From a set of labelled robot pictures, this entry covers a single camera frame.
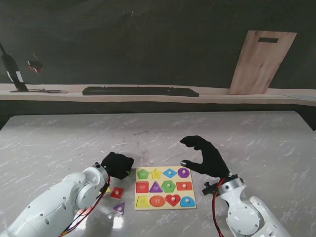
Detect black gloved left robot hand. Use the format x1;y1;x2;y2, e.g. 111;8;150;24
101;152;135;180

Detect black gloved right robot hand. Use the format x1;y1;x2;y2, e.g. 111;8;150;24
179;135;230;178

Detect red square puzzle piece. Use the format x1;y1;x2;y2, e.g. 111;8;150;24
110;187;125;199

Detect purple circle puzzle piece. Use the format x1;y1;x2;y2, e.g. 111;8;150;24
177;167;191;179

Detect orange rectangle puzzle piece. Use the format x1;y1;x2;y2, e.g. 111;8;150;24
176;181;193;191

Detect blue diamond puzzle piece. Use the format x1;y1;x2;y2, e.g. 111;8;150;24
162;168;178;178

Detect blue semicircle puzzle piece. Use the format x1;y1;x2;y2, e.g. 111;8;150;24
180;196;197;207

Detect wooden shape puzzle board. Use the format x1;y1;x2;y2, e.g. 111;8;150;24
134;165;198;211

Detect green pentagon puzzle piece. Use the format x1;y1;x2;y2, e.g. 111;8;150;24
160;179;176;193

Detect red heart puzzle piece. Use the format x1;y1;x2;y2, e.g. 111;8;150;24
164;194;181;206

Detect orange oval puzzle piece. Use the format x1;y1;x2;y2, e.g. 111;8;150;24
76;207;92;217

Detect purple triangle puzzle piece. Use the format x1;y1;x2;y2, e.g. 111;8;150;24
113;202;126;216

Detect flat wooden coaster board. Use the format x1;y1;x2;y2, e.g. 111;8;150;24
9;88;69;95

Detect wooden cutting board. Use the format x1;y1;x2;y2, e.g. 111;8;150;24
228;30;298;95

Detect long wooden shelf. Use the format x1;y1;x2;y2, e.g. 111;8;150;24
0;83;316;107

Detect long black tray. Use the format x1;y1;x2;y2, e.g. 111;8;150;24
82;85;199;98

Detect red wine glass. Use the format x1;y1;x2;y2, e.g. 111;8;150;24
26;51;47;92

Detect dark wine bottle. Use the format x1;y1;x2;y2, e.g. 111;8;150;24
0;41;29;91

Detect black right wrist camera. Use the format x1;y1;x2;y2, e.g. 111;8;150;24
202;182;220;196

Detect red left arm cables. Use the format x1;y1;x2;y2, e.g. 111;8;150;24
59;172;112;237

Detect red arm cables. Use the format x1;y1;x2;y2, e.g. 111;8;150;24
59;172;112;237
212;177;226;237

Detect red right arm cables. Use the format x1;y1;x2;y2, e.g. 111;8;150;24
212;177;226;237

